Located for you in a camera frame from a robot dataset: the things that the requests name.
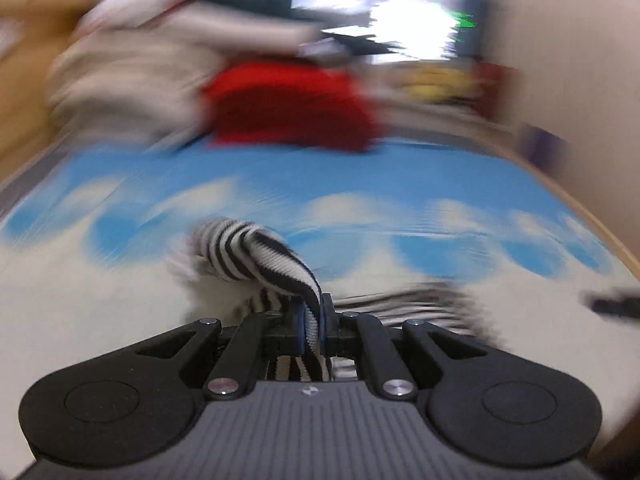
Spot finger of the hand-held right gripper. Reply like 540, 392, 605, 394
582, 286, 640, 319

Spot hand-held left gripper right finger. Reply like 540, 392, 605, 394
318, 293, 495, 401

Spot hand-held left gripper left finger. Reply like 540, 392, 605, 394
129, 307, 307, 400

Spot striped shirt with white vest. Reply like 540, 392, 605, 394
167, 217, 502, 384

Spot blue printed bedspread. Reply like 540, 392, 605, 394
0, 140, 640, 466

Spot purple box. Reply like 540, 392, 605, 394
517, 122, 569, 162

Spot red knitted blanket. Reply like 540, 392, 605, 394
200, 60, 385, 154

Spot dark red cushion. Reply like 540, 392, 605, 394
475, 60, 519, 122

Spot yellow plush toy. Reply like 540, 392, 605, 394
400, 67, 477, 105

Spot white fleece blanket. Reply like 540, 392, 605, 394
52, 87, 223, 148
47, 30, 226, 108

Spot window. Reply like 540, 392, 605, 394
289, 0, 482, 65

